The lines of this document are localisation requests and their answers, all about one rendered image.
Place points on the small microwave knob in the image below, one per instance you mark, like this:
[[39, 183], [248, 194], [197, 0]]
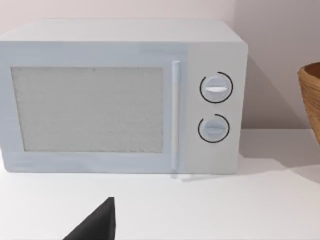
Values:
[[214, 127]]

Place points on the microwave oven door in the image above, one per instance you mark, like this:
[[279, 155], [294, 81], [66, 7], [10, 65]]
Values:
[[87, 110]]

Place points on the large microwave knob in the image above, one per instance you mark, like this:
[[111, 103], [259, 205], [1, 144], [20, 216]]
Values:
[[216, 87]]

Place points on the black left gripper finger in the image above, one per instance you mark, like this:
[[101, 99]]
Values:
[[102, 222]]

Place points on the woven wooden basket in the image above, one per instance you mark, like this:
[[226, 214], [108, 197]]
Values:
[[311, 100]]

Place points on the pale microwave oven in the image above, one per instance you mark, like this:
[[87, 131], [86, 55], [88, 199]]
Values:
[[215, 155]]

